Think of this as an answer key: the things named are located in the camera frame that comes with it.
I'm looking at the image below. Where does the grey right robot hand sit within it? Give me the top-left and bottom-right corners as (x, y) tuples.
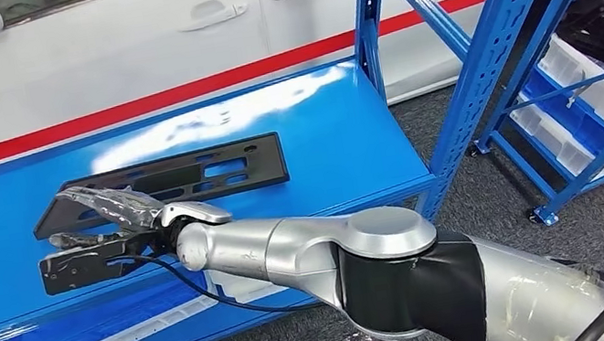
(39, 171), (173, 255)

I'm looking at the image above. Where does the black plastic car part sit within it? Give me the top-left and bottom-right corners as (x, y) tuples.
(23, 129), (295, 243)

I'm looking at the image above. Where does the blue plastic bin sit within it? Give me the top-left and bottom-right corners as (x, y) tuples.
(517, 59), (604, 154)
(0, 272), (221, 341)

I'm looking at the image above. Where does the white car with red stripe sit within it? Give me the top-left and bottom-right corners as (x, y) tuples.
(0, 0), (604, 196)

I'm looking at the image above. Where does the clear plastic bin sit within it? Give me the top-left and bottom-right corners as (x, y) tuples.
(205, 256), (294, 310)

